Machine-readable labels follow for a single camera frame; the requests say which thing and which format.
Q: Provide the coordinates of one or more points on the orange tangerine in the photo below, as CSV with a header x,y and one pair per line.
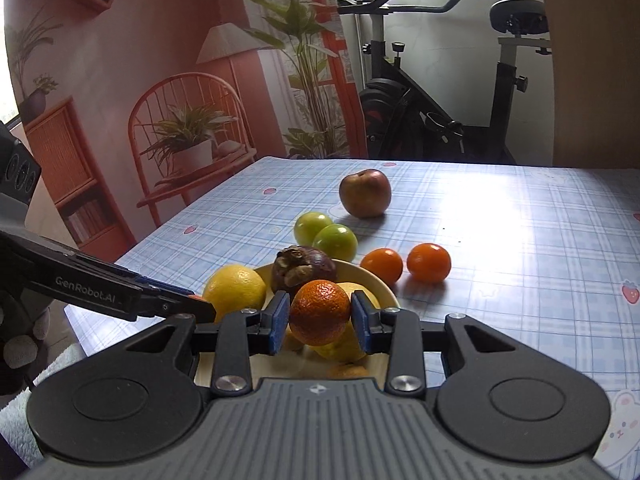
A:
x,y
381,266
428,262
320,312
348,372

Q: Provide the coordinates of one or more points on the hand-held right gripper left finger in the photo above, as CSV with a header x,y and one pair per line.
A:
x,y
279,325

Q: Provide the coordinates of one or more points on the green round fruit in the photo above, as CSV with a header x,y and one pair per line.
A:
x,y
335,242
310,227

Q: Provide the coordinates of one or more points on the white fluffy rug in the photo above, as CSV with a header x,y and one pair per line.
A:
x,y
30,410

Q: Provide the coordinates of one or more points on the wall poster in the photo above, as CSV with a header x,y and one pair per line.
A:
x,y
150,35

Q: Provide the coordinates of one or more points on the blue plaid tablecloth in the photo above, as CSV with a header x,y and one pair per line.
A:
x,y
500,240

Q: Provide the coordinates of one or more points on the pale yellow bowl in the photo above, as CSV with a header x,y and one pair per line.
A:
x,y
367,274

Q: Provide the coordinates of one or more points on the brown wooden door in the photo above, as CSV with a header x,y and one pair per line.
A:
x,y
590,60

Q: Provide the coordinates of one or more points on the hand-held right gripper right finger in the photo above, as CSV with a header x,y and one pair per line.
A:
x,y
362,325

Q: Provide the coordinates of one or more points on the black exercise bike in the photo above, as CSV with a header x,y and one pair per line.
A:
x,y
415,100

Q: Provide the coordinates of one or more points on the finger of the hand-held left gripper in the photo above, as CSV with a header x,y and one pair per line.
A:
x,y
170,305

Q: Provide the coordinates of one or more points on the yellow lemon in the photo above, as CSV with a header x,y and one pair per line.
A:
x,y
340,350
235,287

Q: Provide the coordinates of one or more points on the red apple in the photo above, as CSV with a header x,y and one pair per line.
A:
x,y
365,192

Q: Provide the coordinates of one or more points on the dark purple mangosteen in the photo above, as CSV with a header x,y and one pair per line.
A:
x,y
305,265

